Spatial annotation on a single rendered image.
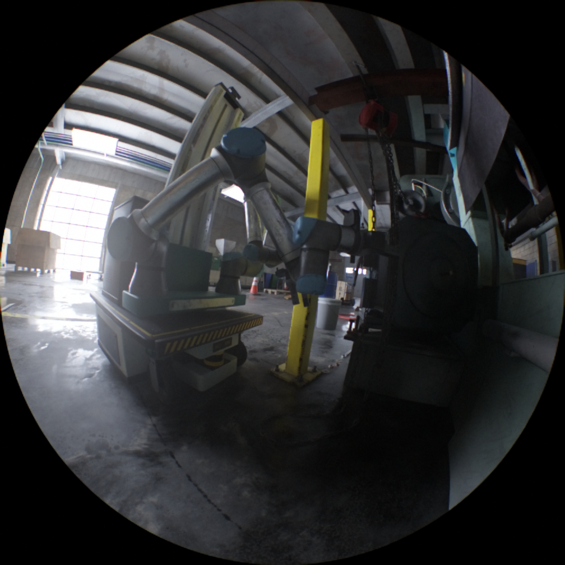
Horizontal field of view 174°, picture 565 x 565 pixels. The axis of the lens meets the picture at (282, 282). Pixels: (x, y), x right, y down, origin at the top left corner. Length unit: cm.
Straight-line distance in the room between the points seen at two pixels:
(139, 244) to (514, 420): 99
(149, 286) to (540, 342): 91
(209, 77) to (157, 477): 628
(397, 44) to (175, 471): 196
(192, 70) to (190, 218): 533
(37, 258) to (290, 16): 627
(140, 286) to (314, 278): 54
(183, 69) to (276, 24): 470
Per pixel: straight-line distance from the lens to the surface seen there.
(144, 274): 66
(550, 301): 51
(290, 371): 108
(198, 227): 107
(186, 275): 93
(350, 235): 49
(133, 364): 82
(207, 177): 52
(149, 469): 62
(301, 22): 155
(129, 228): 53
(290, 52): 162
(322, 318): 231
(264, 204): 59
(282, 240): 56
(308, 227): 44
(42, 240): 609
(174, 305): 70
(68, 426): 81
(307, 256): 44
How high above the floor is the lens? 52
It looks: level
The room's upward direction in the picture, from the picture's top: 7 degrees clockwise
